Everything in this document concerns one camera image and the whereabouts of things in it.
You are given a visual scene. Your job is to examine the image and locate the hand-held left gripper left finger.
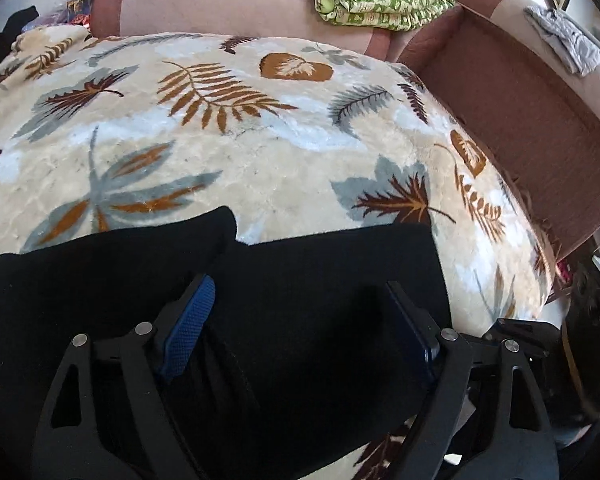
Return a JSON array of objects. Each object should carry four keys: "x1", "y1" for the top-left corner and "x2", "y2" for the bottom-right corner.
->
[{"x1": 30, "y1": 273, "x2": 217, "y2": 480}]

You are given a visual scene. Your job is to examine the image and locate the brown and pink sofa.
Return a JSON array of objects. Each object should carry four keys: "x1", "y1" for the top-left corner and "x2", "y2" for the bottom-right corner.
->
[{"x1": 89, "y1": 0, "x2": 600, "y2": 262}]

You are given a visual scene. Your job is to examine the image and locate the black pants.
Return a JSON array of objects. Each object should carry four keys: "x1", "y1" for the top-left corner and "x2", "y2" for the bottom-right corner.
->
[{"x1": 0, "y1": 205, "x2": 454, "y2": 480}]

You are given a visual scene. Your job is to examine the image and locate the dark cloth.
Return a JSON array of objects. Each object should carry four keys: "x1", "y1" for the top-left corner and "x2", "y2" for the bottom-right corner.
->
[{"x1": 0, "y1": 5, "x2": 42, "y2": 67}]

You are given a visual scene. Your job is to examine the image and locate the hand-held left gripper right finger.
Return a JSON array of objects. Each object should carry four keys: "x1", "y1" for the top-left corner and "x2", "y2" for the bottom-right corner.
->
[{"x1": 386, "y1": 281, "x2": 562, "y2": 480}]

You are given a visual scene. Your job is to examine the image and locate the dark furry object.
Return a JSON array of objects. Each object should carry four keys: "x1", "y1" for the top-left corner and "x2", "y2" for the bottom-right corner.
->
[{"x1": 561, "y1": 259, "x2": 600, "y2": 413}]

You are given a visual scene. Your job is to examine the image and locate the leaf print blanket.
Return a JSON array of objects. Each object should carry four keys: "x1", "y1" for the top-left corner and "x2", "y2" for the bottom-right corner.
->
[{"x1": 0, "y1": 25, "x2": 557, "y2": 480}]

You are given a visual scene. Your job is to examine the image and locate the colourful shiny wrapper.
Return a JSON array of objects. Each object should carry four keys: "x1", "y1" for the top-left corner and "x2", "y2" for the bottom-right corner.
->
[{"x1": 64, "y1": 0, "x2": 95, "y2": 27}]

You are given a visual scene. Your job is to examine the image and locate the grey crumpled cloth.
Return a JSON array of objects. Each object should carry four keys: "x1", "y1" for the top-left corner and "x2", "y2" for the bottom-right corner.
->
[{"x1": 524, "y1": 4, "x2": 600, "y2": 77}]

